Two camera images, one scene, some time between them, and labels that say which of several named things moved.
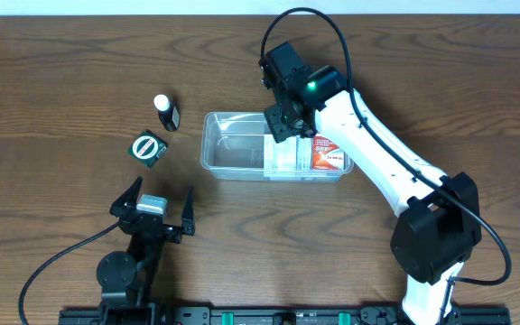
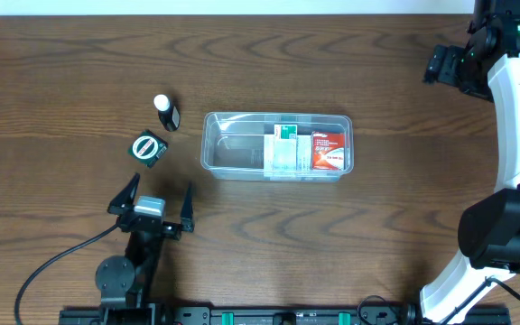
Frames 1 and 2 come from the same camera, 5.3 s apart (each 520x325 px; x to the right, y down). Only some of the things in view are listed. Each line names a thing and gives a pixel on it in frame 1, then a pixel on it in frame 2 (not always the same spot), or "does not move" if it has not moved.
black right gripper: [281, 130] to [443, 66]
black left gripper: [122, 206] does not move
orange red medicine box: [327, 154] does not move
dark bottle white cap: [168, 112] does not move
